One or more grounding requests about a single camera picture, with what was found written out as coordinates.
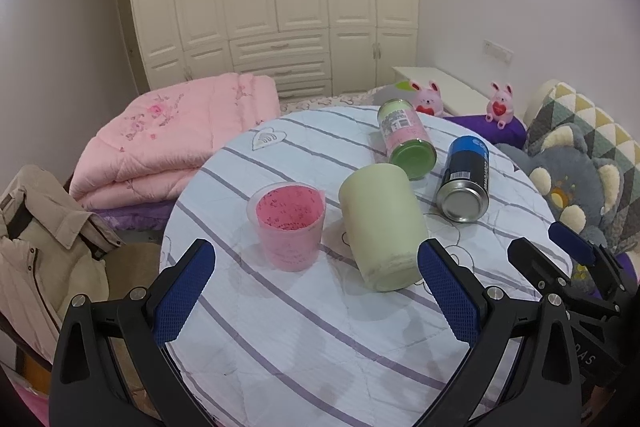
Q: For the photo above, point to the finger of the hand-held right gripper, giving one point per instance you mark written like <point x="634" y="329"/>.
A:
<point x="537" y="264"/>
<point x="570" y="242"/>

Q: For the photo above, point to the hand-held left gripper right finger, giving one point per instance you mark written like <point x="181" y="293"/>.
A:
<point x="450" y="294"/>

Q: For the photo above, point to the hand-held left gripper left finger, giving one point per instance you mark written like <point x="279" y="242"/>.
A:
<point x="182" y="294"/>

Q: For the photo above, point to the pale green cup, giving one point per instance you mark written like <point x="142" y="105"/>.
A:
<point x="382" y="227"/>

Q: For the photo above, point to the pink plastic cup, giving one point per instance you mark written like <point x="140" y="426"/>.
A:
<point x="287" y="227"/>

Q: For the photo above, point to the grey bear plush cushion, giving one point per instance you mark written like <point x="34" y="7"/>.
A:
<point x="570" y="177"/>

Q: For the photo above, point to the blue metal can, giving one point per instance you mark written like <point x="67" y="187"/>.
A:
<point x="465" y="179"/>

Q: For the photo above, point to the striped white tablecloth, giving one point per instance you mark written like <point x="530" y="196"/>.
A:
<point x="300" y="337"/>

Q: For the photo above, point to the triangle patterned pillow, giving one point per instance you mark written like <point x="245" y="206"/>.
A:
<point x="595" y="112"/>

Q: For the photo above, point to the purple pillow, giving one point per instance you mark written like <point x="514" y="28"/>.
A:
<point x="487" y="134"/>

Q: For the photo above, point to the beige jacket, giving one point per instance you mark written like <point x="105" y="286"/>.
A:
<point x="45" y="252"/>

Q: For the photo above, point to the pink bunny plush toy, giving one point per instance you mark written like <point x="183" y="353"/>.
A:
<point x="501" y="107"/>
<point x="429" y="99"/>

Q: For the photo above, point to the pink floral quilt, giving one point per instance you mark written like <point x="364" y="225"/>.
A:
<point x="165" y="132"/>

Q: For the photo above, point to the green lidded jar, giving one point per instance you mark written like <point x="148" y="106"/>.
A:
<point x="405" y="132"/>

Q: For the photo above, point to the white bedside shelf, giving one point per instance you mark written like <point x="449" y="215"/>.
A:
<point x="445" y="84"/>

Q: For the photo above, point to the grey green plush toy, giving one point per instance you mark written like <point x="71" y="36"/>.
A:
<point x="395" y="91"/>

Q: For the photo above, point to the white wall socket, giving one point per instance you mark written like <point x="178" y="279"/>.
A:
<point x="498" y="50"/>

